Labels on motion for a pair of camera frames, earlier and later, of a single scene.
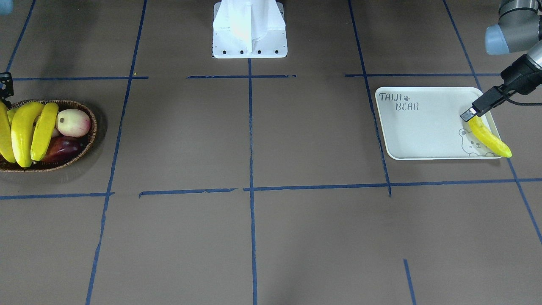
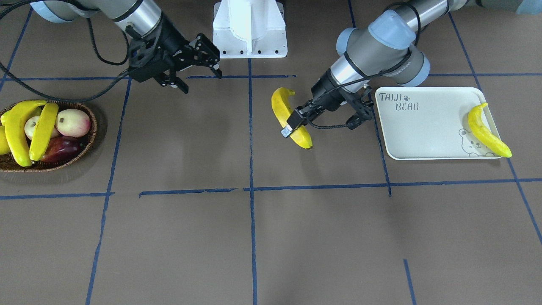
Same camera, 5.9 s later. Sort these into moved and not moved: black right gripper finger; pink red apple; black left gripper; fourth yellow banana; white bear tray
Moved: black right gripper finger; black left gripper
Not moved: fourth yellow banana; pink red apple; white bear tray
